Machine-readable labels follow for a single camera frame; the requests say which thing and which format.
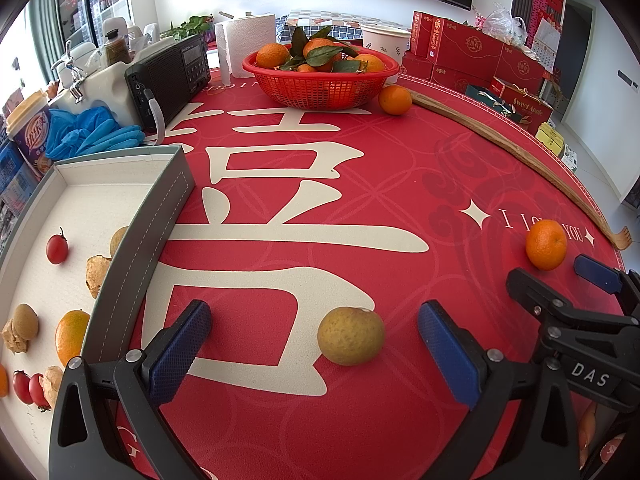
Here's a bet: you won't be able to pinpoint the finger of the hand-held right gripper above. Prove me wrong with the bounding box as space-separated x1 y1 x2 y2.
506 268 640 341
574 255 640 311

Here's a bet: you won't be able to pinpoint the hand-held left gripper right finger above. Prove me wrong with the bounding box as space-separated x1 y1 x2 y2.
417 300 582 480

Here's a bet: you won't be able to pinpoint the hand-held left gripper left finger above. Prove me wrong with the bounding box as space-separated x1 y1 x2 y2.
47 299 213 480

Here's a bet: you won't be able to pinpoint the brownish green round fruit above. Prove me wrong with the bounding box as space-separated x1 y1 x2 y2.
109 226 131 257
12 303 40 336
317 306 386 367

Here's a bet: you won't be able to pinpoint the large orange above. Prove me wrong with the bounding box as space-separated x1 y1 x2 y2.
55 310 92 367

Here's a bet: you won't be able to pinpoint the walnut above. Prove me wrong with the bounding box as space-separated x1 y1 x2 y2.
1 319 31 356
40 366 65 408
85 255 113 301

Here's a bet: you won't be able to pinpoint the cherry tomato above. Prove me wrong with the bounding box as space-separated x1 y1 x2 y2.
46 227 69 265
12 370 33 405
28 373 52 411

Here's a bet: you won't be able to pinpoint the grey tray with white inside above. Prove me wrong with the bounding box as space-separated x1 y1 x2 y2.
0 144 197 461

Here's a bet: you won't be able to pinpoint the person's right hand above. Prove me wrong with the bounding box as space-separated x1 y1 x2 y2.
577 402 630 471

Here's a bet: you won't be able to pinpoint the yellow box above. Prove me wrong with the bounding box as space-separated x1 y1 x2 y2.
536 122 566 156

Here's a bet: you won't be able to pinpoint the red printed table mat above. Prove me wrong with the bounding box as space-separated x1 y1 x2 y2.
112 67 628 480

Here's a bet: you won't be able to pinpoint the red gift bag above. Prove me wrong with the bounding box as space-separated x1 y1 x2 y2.
492 77 555 133

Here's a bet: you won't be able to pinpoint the dark green gift bag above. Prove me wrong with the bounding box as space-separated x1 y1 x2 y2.
465 84 506 111

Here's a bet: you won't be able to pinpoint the flat red gift box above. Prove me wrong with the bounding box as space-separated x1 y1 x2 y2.
431 67 496 96

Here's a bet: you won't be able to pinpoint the blue rubber gloves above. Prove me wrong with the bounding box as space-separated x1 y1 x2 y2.
45 107 147 161

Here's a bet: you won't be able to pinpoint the blue printed packet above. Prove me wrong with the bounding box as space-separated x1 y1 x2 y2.
0 140 38 211

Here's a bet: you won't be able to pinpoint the large red gift box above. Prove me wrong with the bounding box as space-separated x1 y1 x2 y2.
430 17 505 83

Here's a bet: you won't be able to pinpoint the low red gift box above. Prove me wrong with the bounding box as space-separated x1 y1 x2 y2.
399 52 436 81

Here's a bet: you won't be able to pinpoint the purple milk tea cup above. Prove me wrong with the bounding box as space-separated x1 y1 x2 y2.
5 100 53 171

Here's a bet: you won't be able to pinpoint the plastic bag with pink flowers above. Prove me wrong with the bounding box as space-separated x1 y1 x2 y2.
472 2 528 43

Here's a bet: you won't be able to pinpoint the white ceramic container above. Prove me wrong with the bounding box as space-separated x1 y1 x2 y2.
50 57 143 126

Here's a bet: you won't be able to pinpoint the black radio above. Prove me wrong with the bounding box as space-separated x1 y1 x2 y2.
125 34 212 147

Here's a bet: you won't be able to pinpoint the upright red gift box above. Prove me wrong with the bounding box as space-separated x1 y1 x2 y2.
411 10 448 58

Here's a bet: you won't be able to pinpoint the red plastic basket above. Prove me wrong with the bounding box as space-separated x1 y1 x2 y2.
242 42 401 111

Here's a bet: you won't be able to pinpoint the white paper cup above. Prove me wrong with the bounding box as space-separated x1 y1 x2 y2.
361 23 412 57

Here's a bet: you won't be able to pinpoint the silver metal tap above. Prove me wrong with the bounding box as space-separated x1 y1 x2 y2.
51 40 86 105

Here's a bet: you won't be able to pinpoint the brown bottle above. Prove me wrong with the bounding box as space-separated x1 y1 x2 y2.
104 30 130 66

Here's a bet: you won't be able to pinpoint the pile of oranges with leaves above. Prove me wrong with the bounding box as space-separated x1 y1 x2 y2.
255 25 386 75

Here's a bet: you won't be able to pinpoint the white paper towel roll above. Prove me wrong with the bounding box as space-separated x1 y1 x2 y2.
214 12 277 87

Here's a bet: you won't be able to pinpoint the blue plaid cloth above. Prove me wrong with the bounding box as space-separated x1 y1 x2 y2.
276 9 416 43

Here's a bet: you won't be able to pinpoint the green potted plant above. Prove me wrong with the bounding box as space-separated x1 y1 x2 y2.
160 15 215 43

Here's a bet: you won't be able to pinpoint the white canister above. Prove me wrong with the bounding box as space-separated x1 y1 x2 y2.
102 16 132 41

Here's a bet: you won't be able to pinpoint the wall calendar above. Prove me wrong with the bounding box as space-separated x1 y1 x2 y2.
531 17 562 73

